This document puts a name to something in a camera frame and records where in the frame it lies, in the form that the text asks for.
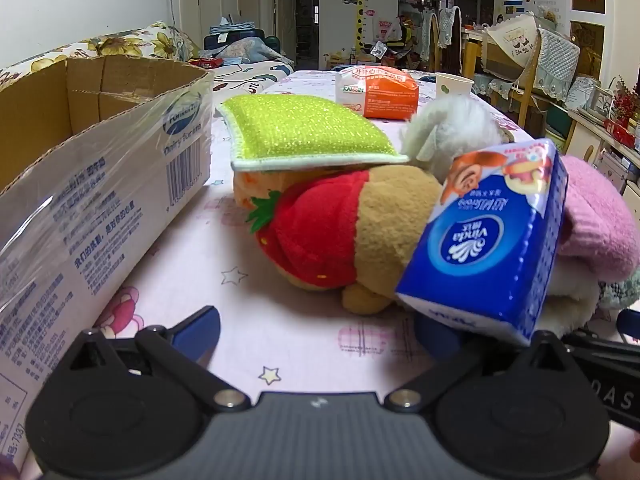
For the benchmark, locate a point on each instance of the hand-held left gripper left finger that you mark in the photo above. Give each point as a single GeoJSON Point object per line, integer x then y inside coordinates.
{"type": "Point", "coordinates": [200, 327]}

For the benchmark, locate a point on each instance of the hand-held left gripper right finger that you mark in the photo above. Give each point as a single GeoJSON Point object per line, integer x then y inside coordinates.
{"type": "Point", "coordinates": [440, 340]}

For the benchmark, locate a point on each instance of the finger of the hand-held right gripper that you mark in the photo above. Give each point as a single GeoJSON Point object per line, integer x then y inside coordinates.
{"type": "Point", "coordinates": [629, 324]}

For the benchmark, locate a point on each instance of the grey fuzzy scrunchie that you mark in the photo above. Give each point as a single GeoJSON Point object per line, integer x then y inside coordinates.
{"type": "Point", "coordinates": [620, 290]}

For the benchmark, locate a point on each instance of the white fleece cloth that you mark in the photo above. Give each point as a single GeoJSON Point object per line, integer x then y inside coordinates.
{"type": "Point", "coordinates": [570, 300]}

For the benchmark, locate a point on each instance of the blue tissue pack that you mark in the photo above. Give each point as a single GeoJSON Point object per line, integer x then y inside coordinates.
{"type": "Point", "coordinates": [480, 245]}

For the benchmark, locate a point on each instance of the pink knit hat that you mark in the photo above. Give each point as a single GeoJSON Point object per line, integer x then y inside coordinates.
{"type": "Point", "coordinates": [595, 220]}

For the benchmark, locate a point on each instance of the tan bear plush red shirt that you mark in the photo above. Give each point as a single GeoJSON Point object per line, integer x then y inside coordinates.
{"type": "Point", "coordinates": [325, 230]}

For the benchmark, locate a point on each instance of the cardboard box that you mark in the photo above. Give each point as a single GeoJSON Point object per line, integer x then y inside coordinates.
{"type": "Point", "coordinates": [75, 210]}

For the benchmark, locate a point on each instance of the white fluffy plush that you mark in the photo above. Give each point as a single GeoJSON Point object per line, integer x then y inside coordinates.
{"type": "Point", "coordinates": [450, 125]}

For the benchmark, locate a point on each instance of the green scouring sponge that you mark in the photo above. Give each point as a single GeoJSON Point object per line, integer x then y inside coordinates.
{"type": "Point", "coordinates": [300, 130]}

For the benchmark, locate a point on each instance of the pink printed tablecloth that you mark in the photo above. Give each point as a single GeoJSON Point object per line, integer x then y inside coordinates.
{"type": "Point", "coordinates": [250, 310]}

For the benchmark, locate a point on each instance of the cream low cabinet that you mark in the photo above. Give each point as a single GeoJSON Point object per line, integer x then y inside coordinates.
{"type": "Point", "coordinates": [600, 145]}

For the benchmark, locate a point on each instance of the red berry branches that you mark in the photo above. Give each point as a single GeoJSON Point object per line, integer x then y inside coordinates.
{"type": "Point", "coordinates": [622, 100]}

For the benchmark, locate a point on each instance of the orange tissue pack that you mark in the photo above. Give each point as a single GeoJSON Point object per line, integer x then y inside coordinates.
{"type": "Point", "coordinates": [385, 95]}

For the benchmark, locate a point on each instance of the white paper cup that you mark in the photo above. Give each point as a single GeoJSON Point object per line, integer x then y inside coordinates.
{"type": "Point", "coordinates": [452, 85]}

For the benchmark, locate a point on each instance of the red packet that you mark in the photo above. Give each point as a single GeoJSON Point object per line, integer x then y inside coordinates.
{"type": "Point", "coordinates": [207, 62]}

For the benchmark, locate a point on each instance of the wooden chair with lace cover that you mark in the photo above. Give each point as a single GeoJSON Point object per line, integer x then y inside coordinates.
{"type": "Point", "coordinates": [555, 55]}

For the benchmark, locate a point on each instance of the floral sofa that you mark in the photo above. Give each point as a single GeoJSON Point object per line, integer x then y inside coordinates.
{"type": "Point", "coordinates": [150, 42]}

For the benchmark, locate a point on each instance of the black bag with folded cloths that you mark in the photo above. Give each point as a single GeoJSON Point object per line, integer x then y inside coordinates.
{"type": "Point", "coordinates": [235, 40]}

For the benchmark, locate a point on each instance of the wooden dining table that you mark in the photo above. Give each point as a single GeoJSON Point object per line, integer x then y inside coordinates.
{"type": "Point", "coordinates": [470, 45]}

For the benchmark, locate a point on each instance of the white cloth tote bag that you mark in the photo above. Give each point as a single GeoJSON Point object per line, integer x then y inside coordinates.
{"type": "Point", "coordinates": [515, 42]}

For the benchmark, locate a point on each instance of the wooden chair with draped cloth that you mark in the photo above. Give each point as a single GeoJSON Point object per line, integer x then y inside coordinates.
{"type": "Point", "coordinates": [445, 35]}

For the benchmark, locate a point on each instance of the giraffe height chart sticker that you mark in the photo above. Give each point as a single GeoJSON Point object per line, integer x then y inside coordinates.
{"type": "Point", "coordinates": [359, 15]}

